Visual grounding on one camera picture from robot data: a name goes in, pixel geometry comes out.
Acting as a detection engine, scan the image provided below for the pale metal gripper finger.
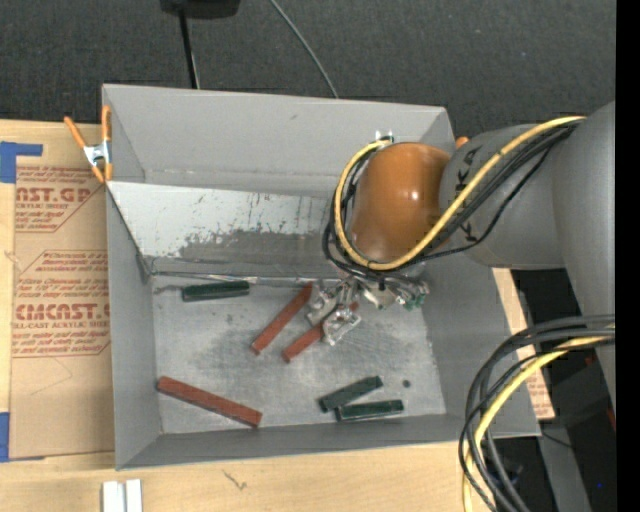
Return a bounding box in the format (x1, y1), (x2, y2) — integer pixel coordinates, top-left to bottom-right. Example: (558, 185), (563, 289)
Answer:
(305, 288), (335, 325)
(321, 305), (362, 346)

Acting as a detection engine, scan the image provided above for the red-brown flat block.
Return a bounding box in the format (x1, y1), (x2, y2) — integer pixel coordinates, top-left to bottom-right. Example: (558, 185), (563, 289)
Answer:
(280, 300), (361, 364)
(155, 375), (264, 429)
(249, 282), (314, 357)

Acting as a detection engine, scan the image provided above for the grey metal bin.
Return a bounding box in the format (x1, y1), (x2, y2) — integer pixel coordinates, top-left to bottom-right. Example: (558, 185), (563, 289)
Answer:
(101, 83), (542, 471)

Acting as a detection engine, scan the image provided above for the brown cardboard board, red print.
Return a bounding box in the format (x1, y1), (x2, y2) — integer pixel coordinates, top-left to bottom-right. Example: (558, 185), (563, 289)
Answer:
(0, 118), (557, 462)

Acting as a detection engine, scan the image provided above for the dark green flat block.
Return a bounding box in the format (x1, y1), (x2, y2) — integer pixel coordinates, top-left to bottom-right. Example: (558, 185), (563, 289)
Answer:
(333, 398), (405, 423)
(318, 375), (385, 414)
(180, 279), (251, 303)

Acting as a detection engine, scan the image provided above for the black cylinder on white bracket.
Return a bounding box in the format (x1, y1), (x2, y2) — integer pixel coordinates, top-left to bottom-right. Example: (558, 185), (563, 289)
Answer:
(362, 278), (399, 309)

